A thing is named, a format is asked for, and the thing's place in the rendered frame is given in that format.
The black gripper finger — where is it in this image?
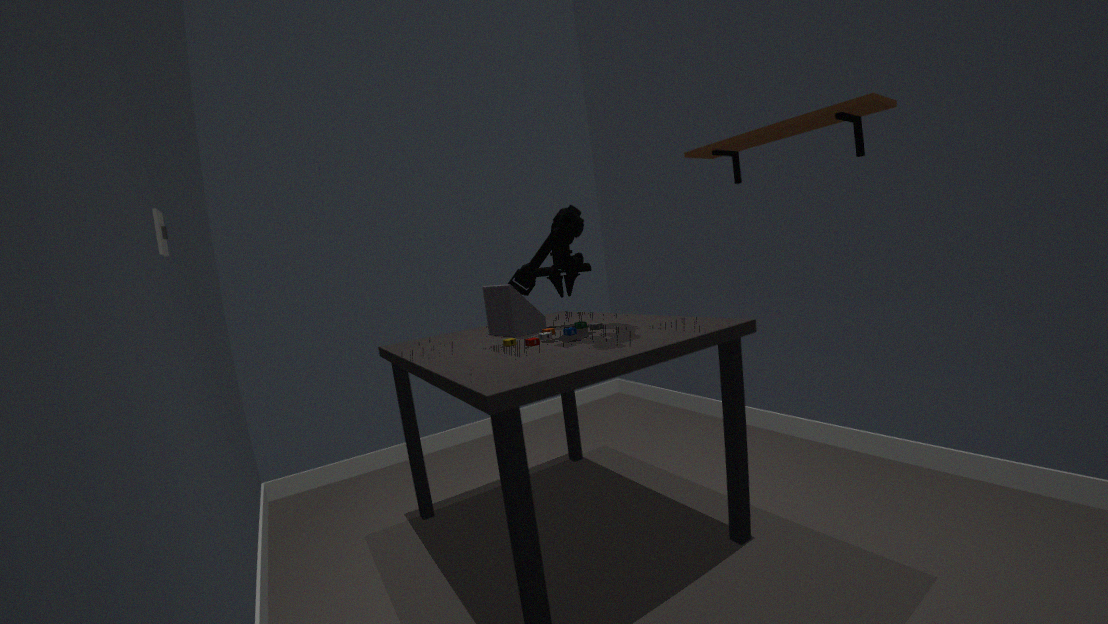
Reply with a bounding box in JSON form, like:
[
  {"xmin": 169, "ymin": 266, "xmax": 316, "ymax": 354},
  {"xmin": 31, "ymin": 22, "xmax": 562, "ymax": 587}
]
[
  {"xmin": 547, "ymin": 275, "xmax": 564, "ymax": 297},
  {"xmin": 564, "ymin": 274, "xmax": 579, "ymax": 296}
]

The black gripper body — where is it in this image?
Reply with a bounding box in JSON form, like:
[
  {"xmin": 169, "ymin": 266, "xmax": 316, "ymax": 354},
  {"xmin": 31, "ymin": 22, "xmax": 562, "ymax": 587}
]
[{"xmin": 534, "ymin": 247, "xmax": 592, "ymax": 277}]

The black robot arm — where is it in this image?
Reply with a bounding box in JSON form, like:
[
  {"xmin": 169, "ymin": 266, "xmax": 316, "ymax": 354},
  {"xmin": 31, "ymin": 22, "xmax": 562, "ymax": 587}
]
[{"xmin": 507, "ymin": 205, "xmax": 584, "ymax": 296}]

